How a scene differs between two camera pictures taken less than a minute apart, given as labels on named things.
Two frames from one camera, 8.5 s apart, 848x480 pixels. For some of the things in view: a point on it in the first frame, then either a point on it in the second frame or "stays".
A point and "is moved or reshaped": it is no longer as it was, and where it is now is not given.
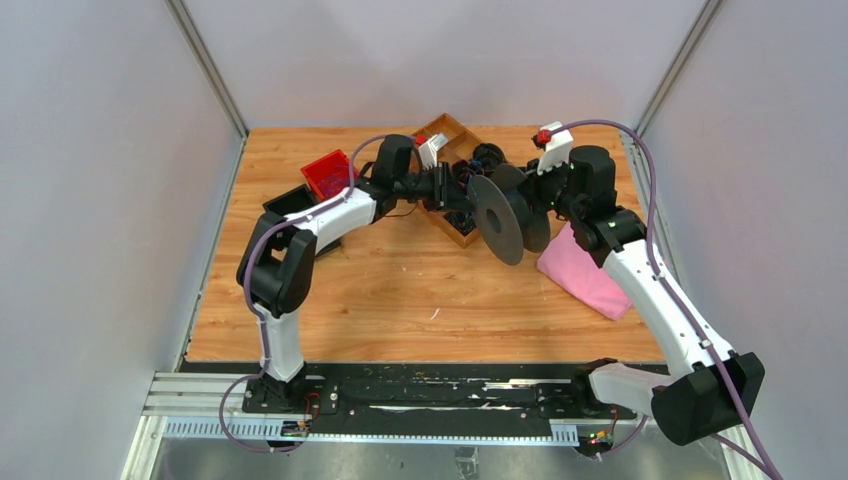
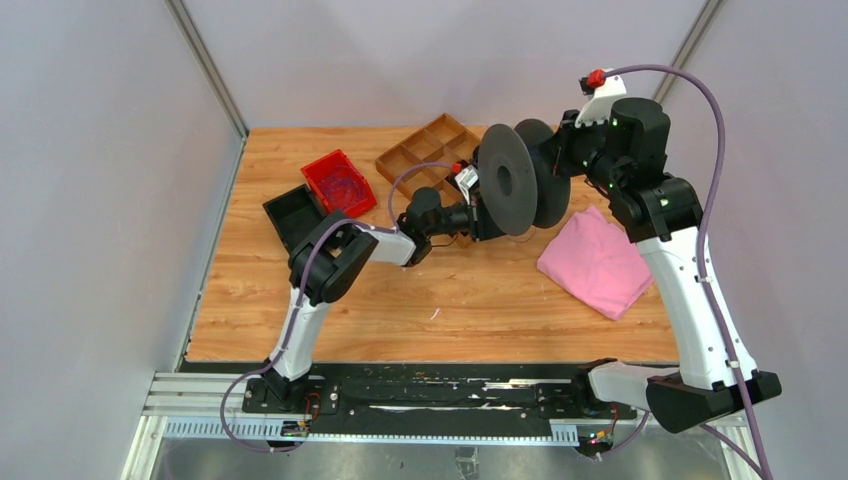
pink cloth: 576,268 stays
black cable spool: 505,214 is moved or reshaped
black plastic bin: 298,199 stays
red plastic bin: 330,173 stays
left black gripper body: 431,187 to 469,219
